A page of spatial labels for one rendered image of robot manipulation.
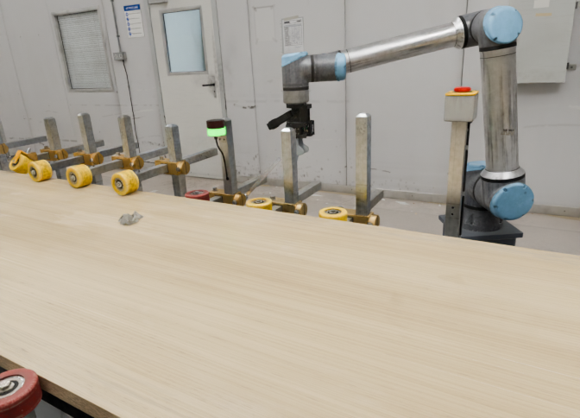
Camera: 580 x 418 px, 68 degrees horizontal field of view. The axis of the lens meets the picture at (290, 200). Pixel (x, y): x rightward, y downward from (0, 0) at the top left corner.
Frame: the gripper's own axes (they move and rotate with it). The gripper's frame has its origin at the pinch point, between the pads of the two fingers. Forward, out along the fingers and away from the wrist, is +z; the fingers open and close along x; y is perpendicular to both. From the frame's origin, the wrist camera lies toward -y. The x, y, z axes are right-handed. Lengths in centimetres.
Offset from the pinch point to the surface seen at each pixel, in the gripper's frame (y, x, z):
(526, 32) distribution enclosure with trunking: 67, 225, -43
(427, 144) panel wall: 0, 248, 44
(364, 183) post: 33.7, -19.3, 0.7
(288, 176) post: 8.0, -18.7, 1.0
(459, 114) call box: 59, -22, -20
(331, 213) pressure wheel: 28.5, -31.8, 6.5
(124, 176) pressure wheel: -44, -39, 0
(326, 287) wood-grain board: 43, -69, 7
